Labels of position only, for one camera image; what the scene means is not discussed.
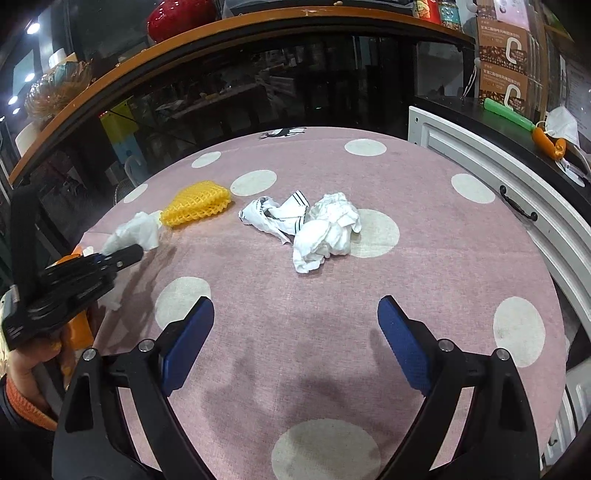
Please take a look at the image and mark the white panelled cabinet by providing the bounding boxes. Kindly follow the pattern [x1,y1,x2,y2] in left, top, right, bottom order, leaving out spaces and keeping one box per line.
[409,106,591,324]

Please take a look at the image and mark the curved wooden counter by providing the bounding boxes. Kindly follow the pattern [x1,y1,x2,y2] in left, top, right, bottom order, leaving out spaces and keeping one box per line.
[9,4,476,185]

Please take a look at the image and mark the jar with teal label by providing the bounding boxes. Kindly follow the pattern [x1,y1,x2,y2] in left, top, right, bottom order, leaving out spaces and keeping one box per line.
[438,0,465,29]

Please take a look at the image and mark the gold lotus ornament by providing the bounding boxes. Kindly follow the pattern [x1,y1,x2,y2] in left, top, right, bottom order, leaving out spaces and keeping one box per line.
[25,60,94,121]

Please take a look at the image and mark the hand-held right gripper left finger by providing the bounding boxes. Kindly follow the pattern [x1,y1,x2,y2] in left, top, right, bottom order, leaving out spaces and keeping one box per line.
[52,295,215,480]

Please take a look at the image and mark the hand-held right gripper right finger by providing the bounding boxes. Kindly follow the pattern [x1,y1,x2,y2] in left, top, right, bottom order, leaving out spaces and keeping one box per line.
[377,295,541,480]

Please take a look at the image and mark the small white tissue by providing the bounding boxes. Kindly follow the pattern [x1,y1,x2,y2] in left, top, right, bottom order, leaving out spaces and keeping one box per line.
[102,211,162,253]

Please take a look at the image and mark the red vase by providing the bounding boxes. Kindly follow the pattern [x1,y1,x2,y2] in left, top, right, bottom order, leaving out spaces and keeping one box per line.
[148,0,218,44]

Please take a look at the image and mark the large white tissue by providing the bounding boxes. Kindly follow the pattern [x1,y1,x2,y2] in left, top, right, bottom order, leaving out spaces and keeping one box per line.
[292,192,362,276]

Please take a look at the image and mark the white wrapper black stripes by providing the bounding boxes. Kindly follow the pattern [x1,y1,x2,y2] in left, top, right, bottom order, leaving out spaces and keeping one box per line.
[239,190,311,245]

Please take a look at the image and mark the pink polka-dot tablecloth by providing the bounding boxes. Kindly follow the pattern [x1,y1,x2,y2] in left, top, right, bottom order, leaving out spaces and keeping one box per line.
[76,126,573,480]

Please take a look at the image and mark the orange peel piece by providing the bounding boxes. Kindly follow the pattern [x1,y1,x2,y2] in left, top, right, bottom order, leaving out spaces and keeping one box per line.
[531,124,568,160]

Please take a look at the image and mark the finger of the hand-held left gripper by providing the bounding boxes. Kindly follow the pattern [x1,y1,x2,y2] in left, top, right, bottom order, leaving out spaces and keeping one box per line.
[55,244,145,283]
[28,271,118,320]

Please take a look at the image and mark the yellow foam net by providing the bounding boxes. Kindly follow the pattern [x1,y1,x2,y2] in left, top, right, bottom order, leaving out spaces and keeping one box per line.
[160,181,232,230]

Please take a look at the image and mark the brown box pink label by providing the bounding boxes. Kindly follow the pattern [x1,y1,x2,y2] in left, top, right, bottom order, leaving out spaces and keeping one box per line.
[475,0,533,21]

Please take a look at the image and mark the black cabinet handle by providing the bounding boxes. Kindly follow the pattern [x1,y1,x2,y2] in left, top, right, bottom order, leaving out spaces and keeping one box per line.
[499,186,539,223]

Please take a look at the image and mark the person's left forearm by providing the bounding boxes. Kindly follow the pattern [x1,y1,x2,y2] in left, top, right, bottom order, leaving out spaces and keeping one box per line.
[0,376,61,480]

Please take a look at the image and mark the brown box white handle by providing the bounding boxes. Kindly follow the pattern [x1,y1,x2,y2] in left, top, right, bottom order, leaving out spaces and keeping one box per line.
[479,71,537,117]
[477,18,533,75]

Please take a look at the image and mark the person's left hand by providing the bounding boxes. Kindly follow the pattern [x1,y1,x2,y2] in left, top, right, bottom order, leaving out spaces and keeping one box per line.
[7,338,64,403]

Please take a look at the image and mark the white face mask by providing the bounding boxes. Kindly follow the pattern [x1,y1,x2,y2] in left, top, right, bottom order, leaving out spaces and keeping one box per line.
[538,106,581,149]

